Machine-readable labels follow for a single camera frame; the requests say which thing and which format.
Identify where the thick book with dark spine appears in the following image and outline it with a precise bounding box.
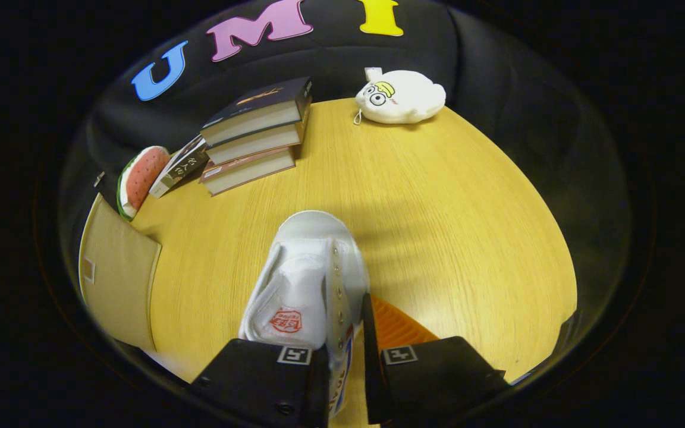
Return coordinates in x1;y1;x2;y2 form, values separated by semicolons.
205;119;307;166

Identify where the dark cover book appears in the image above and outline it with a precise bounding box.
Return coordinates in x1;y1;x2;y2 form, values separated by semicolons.
200;76;313;147

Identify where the white canvas shoe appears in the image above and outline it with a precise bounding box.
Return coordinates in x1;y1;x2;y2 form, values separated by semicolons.
238;210;371;420

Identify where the beige fabric storage box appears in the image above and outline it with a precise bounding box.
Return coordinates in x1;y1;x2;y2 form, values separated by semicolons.
78;193;162;353

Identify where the white cartoon face plush toy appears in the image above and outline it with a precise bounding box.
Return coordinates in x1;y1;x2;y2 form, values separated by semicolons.
353;67;447;125

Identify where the white portrait cover book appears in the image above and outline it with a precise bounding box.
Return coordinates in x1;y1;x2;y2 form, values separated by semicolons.
149;136;209;199

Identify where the watermelon slice plush toy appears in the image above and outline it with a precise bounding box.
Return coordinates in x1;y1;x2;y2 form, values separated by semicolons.
117;146;172;222

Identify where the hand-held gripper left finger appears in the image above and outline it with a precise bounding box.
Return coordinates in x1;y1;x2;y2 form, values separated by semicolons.
191;338;331;428

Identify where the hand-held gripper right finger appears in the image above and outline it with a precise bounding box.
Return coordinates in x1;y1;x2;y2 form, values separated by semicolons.
362;293;510;426

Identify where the brown cover book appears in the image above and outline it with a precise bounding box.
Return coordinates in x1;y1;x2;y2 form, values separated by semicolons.
200;147;297;197

